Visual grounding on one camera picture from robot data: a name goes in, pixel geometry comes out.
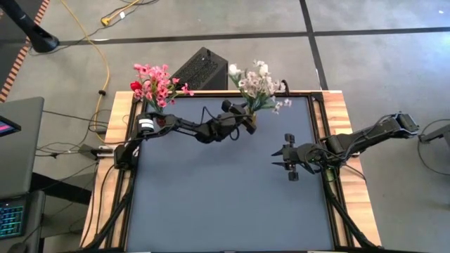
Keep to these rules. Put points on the black pole stand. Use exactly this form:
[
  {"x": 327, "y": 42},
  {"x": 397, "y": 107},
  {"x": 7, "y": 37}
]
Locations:
[{"x": 38, "y": 38}]

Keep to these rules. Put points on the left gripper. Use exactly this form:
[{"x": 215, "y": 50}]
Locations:
[{"x": 233, "y": 119}]

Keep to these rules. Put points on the red artificial tulip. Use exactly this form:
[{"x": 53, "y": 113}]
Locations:
[{"x": 136, "y": 86}]

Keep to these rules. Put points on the white artificial flower bunch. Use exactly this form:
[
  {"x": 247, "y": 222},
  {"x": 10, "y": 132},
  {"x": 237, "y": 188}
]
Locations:
[
  {"x": 251, "y": 88},
  {"x": 281, "y": 103}
]

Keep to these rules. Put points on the grey laptop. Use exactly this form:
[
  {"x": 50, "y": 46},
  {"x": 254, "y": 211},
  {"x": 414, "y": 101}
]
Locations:
[{"x": 24, "y": 158}]

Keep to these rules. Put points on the black aluminium table frame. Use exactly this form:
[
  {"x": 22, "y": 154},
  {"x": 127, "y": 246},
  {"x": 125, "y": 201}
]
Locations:
[{"x": 315, "y": 112}]

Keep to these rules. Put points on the black mesh computer tower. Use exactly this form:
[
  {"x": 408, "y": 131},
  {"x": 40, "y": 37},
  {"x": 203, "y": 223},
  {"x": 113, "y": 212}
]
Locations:
[{"x": 200, "y": 70}]

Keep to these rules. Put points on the red ribbed glass vase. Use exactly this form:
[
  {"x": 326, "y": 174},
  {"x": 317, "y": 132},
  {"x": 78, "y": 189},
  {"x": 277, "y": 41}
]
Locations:
[{"x": 161, "y": 121}]

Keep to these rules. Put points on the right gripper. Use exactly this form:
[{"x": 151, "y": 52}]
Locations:
[{"x": 299, "y": 156}]

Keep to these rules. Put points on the small dark screen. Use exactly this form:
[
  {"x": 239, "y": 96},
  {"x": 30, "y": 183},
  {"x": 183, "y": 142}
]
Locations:
[{"x": 8, "y": 126}]

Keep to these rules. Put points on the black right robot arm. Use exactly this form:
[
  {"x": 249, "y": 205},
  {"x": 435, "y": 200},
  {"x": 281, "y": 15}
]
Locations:
[{"x": 369, "y": 135}]

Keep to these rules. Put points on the black striped-edge floor mat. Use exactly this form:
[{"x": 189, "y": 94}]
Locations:
[{"x": 7, "y": 66}]

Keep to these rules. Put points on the yellow ribbed glass vase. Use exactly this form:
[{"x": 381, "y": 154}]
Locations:
[{"x": 254, "y": 118}]

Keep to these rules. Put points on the wooden table board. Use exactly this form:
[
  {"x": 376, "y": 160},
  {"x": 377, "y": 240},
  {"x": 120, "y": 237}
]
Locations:
[{"x": 334, "y": 105}]

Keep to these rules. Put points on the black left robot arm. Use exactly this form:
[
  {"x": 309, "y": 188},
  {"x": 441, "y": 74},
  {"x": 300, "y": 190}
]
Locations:
[{"x": 190, "y": 128}]

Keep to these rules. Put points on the pink artificial flower bunch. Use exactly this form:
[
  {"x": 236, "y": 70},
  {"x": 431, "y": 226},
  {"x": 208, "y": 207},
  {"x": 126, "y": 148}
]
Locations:
[{"x": 158, "y": 88}]

